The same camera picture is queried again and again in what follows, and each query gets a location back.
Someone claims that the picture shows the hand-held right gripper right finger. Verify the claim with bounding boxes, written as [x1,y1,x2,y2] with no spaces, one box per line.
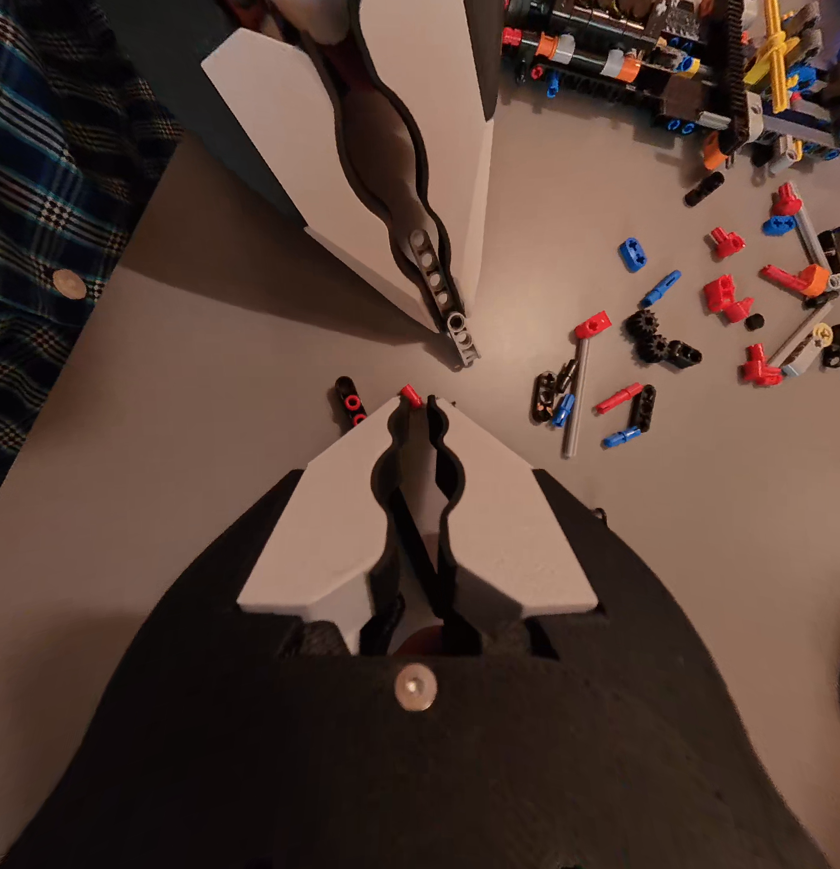
[425,396,600,640]

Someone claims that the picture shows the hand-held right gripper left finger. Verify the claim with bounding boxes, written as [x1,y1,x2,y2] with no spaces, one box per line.
[236,396,408,657]

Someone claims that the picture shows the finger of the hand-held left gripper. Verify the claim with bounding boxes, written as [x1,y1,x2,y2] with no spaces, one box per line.
[352,0,495,321]
[201,27,456,335]

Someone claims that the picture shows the grey lego beam with holes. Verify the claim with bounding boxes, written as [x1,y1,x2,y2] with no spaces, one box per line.
[409,229,482,369]

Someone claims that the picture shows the black lego link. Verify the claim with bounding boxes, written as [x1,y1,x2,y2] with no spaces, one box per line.
[530,370,561,426]

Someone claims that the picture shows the black lego beam with red pins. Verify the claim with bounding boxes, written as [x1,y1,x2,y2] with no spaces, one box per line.
[334,376,370,435]

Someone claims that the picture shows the long grey lego axle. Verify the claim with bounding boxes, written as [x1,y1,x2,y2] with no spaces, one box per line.
[562,336,592,460]

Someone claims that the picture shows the long red lego pin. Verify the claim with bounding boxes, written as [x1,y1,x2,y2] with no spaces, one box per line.
[593,382,645,415]

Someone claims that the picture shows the partly built lego model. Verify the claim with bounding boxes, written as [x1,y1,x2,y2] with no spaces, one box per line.
[500,0,840,172]

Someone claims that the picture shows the black lego gear pair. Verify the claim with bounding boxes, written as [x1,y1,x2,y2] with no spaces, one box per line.
[625,309,669,363]

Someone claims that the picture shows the black lego pin connector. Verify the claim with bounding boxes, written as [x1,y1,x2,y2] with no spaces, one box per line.
[683,171,726,208]

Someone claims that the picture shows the large red lego connector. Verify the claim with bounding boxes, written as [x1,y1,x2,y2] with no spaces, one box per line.
[703,273,755,324]

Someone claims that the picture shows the dark grey lego axle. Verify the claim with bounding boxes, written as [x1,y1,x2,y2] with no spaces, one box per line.
[766,299,835,371]

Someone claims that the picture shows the tan lego connector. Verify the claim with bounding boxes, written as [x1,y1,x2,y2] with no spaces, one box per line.
[783,322,835,378]

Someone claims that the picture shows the thin grey lego beam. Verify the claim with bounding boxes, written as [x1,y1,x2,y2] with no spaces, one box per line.
[793,200,836,272]

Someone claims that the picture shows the person's plaid shirt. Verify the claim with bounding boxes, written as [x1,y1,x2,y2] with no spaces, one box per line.
[0,0,184,511]

